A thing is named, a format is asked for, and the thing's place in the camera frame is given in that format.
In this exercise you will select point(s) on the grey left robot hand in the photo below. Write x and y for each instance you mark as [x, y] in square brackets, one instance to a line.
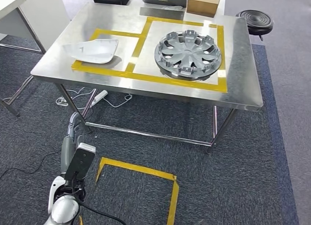
[68, 152]

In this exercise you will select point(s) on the white curved plastic part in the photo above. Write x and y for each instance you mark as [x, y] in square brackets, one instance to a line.
[96, 51]

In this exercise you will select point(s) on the steel workbench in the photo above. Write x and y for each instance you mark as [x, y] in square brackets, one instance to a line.
[243, 72]

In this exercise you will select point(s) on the white power strip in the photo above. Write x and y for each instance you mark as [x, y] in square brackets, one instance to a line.
[100, 97]

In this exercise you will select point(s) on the loose yellow tape strip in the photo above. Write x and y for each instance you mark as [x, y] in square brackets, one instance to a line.
[81, 221]

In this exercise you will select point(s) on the yellow tape on steel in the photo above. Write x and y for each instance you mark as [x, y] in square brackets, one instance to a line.
[146, 77]

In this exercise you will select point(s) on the white partition panel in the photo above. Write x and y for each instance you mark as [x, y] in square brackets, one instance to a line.
[46, 17]

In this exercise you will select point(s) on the yellow tape outline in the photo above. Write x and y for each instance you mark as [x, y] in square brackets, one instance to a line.
[173, 197]

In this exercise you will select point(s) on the steel table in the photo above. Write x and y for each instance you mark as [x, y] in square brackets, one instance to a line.
[10, 1]

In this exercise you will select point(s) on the dark steel plate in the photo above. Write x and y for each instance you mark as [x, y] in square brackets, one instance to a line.
[161, 13]

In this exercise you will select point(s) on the grey plastic hubcap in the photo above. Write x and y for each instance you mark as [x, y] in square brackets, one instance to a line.
[188, 54]

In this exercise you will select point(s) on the brown cardboard box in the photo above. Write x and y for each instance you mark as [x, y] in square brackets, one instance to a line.
[204, 3]

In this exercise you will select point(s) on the white desk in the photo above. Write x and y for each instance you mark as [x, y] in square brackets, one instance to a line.
[222, 8]

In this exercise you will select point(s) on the black round stool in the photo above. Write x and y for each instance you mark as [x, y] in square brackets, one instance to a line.
[255, 22]

